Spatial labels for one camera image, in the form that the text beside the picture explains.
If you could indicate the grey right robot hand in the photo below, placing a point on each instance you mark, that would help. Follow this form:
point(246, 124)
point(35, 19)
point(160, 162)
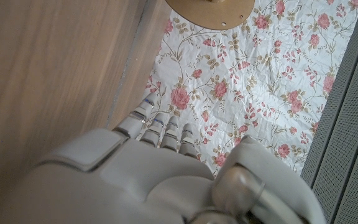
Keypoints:
point(135, 180)

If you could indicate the cardboard filament reel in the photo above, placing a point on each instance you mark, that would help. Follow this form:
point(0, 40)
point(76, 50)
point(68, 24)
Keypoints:
point(210, 15)

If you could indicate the floral backdrop cloth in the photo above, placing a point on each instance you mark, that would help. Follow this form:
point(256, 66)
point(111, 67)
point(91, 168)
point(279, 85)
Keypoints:
point(253, 87)

